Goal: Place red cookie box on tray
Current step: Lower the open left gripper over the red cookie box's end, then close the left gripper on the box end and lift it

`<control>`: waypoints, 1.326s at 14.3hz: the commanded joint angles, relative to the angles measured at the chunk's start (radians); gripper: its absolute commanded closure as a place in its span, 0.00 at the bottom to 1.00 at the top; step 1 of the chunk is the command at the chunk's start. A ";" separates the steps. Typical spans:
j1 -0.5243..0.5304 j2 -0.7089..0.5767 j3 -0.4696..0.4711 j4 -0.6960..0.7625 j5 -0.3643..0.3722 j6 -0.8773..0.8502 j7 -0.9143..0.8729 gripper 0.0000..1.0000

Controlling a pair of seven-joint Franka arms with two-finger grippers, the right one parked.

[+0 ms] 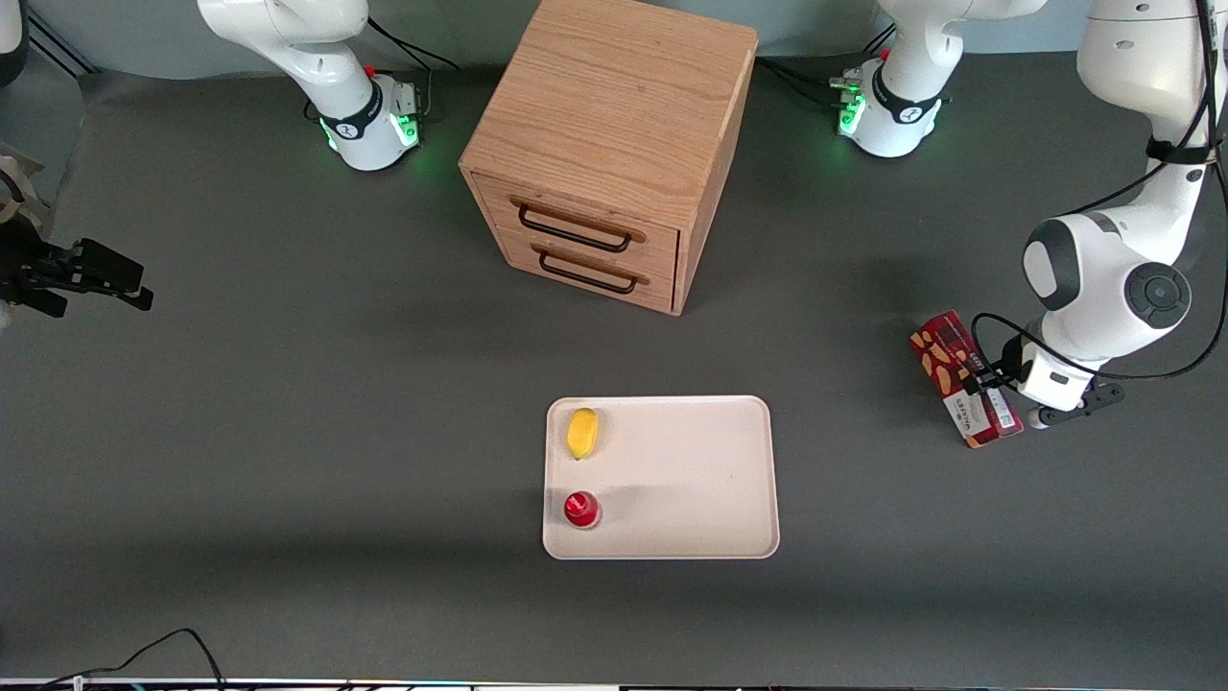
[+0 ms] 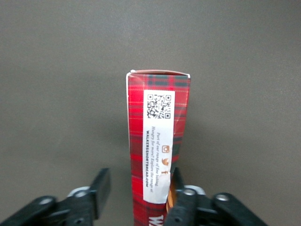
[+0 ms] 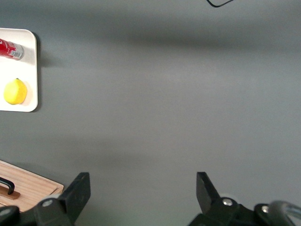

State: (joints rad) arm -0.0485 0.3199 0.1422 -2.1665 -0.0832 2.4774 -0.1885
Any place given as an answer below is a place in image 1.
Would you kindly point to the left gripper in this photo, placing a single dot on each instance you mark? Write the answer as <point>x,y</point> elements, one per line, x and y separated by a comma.
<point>1004,369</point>

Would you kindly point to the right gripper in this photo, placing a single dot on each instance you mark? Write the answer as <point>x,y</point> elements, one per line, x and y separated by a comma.
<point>27,266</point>

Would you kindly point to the red cookie box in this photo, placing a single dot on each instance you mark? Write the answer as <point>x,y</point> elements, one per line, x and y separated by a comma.
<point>945,350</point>

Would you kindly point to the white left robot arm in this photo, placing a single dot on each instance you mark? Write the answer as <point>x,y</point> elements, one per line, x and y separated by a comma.
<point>1103,278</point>

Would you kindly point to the cream plastic tray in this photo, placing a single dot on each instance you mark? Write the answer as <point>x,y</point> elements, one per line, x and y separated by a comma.
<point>681,480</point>

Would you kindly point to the dark grey table mat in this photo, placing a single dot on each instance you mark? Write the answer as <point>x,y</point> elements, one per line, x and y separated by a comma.
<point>288,432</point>

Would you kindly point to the yellow lemon toy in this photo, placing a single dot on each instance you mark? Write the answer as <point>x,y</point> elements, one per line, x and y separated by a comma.
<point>582,433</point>

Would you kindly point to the wooden two-drawer cabinet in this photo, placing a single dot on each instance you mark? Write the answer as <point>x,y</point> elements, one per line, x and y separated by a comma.
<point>614,106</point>

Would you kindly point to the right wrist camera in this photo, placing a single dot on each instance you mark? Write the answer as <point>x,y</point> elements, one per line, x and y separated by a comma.
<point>43,303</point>

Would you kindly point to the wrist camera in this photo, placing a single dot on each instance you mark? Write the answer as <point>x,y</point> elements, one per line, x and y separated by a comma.
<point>1079,408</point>
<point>43,303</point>

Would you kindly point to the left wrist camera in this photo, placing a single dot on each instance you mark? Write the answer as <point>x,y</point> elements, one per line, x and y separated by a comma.
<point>1079,408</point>

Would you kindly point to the beige wrist mount piece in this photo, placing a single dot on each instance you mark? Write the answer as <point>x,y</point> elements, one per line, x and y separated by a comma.
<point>21,192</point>

